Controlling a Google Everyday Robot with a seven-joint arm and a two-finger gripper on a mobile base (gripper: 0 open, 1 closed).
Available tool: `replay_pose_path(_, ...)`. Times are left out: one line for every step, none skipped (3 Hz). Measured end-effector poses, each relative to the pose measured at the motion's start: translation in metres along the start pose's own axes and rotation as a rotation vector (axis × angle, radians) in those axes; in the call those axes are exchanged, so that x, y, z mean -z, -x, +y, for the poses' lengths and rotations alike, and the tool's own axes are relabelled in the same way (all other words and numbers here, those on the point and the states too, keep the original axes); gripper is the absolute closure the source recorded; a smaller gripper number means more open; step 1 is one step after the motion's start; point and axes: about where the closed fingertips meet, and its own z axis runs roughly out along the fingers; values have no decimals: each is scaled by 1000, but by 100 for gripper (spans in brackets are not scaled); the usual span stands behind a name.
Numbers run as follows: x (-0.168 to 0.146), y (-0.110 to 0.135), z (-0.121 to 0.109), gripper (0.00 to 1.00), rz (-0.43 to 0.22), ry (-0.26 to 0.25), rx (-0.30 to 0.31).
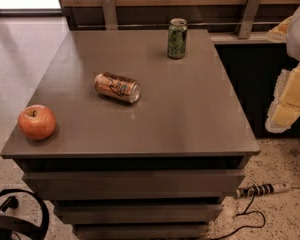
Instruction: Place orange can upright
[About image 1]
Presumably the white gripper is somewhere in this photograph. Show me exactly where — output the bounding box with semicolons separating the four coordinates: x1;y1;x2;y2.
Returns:
265;6;300;133

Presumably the right metal wall bracket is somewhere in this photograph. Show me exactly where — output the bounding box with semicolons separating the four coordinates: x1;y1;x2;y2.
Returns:
237;0;261;39

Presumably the orange soda can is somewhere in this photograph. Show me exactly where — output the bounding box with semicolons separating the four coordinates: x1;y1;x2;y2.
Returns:
94;72;141;104

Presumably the white power strip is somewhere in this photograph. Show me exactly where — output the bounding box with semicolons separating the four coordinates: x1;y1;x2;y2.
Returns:
234;183;291;199

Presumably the red apple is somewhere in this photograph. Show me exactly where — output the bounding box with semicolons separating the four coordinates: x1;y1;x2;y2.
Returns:
18;105;56;140

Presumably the left metal wall bracket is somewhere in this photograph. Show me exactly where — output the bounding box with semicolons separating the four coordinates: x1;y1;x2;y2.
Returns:
101;0;118;30

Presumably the grey drawer cabinet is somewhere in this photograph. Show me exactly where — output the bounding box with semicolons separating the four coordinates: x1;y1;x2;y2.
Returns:
2;30;259;240

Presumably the black power cable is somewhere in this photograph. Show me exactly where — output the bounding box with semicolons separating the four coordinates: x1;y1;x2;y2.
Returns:
209;193;267;240

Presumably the metal wall bracket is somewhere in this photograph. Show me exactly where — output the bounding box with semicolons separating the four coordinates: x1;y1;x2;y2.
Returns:
237;0;261;39
101;0;118;30

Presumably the green soda can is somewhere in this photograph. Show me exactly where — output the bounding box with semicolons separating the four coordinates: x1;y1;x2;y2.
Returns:
167;18;188;59

